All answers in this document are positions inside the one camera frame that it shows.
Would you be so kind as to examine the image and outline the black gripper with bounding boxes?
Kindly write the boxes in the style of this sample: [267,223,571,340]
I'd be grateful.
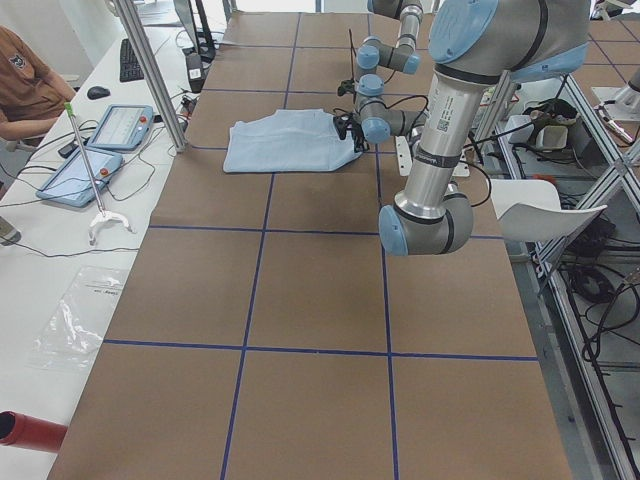
[333,113,365,153]
[337,78,357,96]

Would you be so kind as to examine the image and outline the light blue striped shirt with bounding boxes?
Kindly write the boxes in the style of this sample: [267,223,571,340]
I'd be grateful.
[223,109,361,173]

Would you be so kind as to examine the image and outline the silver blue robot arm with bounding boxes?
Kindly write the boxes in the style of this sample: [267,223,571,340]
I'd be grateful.
[337,0,424,97]
[333,0,591,256]

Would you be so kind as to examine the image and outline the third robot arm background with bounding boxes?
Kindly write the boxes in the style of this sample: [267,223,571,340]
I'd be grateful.
[591,71,639,122]

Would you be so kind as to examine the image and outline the white plastic chair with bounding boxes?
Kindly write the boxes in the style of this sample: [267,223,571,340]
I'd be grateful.
[491,179,607,242]

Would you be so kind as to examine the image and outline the black keyboard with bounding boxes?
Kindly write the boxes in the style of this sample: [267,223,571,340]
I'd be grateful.
[119,38,144,83]

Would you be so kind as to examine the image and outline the upper blue teach pendant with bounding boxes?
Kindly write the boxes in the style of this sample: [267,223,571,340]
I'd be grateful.
[87,104,154,152]

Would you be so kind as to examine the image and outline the blue teach pendant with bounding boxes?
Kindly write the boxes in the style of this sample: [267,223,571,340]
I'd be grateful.
[87,104,154,152]
[36,147,123,207]

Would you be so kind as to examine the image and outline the black computer mouse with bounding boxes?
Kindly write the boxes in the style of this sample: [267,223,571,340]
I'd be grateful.
[87,86,111,100]

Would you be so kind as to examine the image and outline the white claw on rod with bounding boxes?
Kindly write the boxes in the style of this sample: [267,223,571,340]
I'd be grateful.
[88,210,135,246]

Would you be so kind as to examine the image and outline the pink rod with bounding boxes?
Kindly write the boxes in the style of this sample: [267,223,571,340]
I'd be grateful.
[64,101,106,218]

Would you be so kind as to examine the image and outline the black smartphone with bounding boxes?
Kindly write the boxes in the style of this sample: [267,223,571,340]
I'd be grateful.
[57,141,78,159]

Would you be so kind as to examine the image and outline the lower blue teach pendant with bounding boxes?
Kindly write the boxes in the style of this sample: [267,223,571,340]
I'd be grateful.
[36,147,123,207]

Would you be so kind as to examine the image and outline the person in brown shirt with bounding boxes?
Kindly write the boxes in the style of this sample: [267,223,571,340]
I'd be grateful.
[1,26,76,141]

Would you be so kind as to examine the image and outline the clear plastic bag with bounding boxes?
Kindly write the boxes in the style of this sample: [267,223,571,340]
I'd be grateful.
[27,266,129,373]

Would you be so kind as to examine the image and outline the red bottle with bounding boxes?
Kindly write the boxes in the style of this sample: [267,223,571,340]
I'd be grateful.
[1,411,67,453]

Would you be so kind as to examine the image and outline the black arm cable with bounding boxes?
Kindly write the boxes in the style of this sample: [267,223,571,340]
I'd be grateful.
[333,95,431,123]

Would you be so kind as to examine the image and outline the aluminium frame post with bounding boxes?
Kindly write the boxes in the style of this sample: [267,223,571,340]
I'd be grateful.
[114,0,187,153]

